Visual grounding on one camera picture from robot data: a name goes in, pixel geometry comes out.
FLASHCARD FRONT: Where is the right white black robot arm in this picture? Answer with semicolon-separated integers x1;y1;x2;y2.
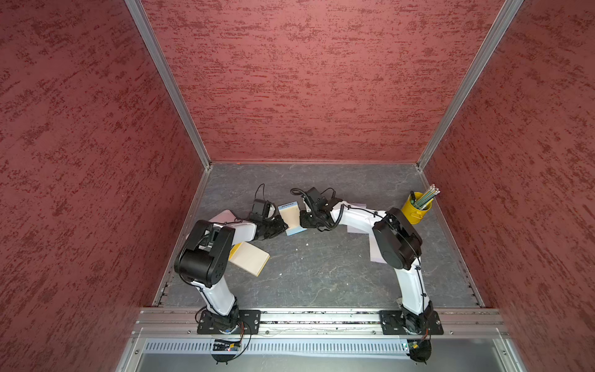
291;188;433;334

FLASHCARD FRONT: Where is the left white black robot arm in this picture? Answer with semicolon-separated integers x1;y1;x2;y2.
174;210;288;332

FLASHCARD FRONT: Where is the blue memo pad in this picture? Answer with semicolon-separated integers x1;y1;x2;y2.
278;201;306;237

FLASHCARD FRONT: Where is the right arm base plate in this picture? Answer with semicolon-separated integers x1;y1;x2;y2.
379;310;444;336

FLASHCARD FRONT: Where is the bundle of pencils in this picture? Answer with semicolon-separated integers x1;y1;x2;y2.
410;184;440;210

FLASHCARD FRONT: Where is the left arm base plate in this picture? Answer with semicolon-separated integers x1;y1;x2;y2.
195;309;262;336

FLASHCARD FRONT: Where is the yellow pen cup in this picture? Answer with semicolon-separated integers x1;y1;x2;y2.
401;192;432;225

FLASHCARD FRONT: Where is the pink pencil case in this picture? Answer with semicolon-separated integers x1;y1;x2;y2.
209;209;240;225

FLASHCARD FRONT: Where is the purple memo pad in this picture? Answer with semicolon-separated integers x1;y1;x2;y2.
340;204;373;235

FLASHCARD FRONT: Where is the yellow memo pad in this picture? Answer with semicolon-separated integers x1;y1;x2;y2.
229;242;271;277

